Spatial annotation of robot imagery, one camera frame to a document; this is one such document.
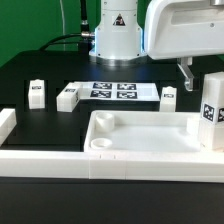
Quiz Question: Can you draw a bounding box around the white desk tabletop tray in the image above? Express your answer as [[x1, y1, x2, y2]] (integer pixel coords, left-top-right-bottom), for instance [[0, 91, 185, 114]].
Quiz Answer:
[[83, 110, 224, 155]]

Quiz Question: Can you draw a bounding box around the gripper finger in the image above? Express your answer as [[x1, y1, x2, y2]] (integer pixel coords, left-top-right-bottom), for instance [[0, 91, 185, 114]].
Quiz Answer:
[[177, 57, 199, 92]]

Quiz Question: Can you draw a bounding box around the white U-shaped obstacle fence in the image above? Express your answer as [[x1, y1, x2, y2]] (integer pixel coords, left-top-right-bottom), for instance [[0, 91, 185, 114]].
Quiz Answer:
[[0, 108, 224, 184]]

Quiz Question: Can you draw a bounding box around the thin white cable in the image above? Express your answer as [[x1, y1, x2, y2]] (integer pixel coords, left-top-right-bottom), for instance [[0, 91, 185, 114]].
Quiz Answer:
[[59, 0, 66, 52]]

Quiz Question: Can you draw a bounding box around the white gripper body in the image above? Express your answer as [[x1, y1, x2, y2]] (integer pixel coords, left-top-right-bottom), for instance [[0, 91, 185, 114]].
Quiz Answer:
[[144, 0, 224, 60]]

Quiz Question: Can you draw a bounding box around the white fiducial marker sheet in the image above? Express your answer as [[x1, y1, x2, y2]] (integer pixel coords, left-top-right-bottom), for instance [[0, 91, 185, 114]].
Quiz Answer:
[[76, 81, 160, 102]]

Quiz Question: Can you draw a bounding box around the black cable with connector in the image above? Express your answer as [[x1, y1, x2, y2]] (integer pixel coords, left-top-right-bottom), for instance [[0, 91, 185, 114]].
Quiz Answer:
[[39, 0, 98, 52]]

